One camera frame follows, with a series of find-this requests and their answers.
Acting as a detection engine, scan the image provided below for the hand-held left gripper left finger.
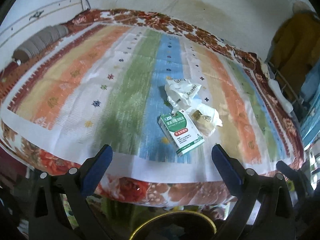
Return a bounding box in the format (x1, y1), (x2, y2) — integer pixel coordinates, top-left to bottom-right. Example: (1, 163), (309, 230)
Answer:
(28, 144), (113, 240)

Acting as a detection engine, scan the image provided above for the gold wrapper with white tissue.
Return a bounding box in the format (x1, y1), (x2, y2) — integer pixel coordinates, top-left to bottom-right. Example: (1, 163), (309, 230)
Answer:
(191, 103), (223, 136)

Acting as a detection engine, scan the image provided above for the metal rack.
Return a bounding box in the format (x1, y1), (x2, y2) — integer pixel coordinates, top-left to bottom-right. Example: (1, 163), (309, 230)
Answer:
(269, 61), (303, 105)

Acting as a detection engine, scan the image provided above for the blue cartoon printed sheet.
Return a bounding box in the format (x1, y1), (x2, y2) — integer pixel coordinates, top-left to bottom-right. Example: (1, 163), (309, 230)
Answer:
(299, 65), (320, 143)

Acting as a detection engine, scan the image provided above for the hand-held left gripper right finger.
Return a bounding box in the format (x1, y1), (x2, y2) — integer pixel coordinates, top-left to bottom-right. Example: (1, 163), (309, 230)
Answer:
(211, 144), (297, 240)

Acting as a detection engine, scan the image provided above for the floral blanket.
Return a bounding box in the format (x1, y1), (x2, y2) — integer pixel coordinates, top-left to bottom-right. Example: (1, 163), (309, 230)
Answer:
(0, 8), (307, 208)

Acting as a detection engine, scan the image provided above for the grey striped pillow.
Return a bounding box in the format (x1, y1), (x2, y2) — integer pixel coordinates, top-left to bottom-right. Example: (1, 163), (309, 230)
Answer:
(13, 25), (69, 63)

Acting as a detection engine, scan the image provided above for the brown bin with gold rim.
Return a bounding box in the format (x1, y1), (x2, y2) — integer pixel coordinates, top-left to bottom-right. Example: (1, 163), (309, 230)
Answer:
(129, 210), (217, 240)

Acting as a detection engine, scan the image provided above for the white headboard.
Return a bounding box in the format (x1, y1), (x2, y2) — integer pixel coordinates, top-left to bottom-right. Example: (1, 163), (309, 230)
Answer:
(0, 0), (92, 48)

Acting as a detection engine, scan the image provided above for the white cable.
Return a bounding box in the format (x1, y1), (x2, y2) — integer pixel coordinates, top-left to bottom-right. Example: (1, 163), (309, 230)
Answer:
(160, 0), (187, 15)

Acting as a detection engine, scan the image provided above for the white plastic bag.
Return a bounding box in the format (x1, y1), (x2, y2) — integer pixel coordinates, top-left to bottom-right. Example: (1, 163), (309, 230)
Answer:
(164, 77), (202, 111)

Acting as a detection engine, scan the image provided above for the white folded cloth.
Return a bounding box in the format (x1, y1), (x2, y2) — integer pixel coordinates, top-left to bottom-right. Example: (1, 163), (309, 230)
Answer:
(269, 79), (293, 113)

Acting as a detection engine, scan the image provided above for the rainbow striped mat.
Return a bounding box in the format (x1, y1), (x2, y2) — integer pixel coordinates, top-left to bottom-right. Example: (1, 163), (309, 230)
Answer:
(0, 21), (299, 182)

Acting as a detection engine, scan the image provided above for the mustard yellow coat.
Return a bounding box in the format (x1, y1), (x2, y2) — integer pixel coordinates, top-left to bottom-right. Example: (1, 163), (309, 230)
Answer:
(269, 2), (320, 98)

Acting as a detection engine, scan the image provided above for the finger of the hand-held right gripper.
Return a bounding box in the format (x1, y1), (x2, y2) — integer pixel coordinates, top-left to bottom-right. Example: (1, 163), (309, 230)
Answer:
(276, 160), (314, 197)

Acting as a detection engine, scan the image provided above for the green and white medicine box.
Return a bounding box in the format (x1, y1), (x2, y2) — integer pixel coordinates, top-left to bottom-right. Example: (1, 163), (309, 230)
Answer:
(158, 110), (204, 158)

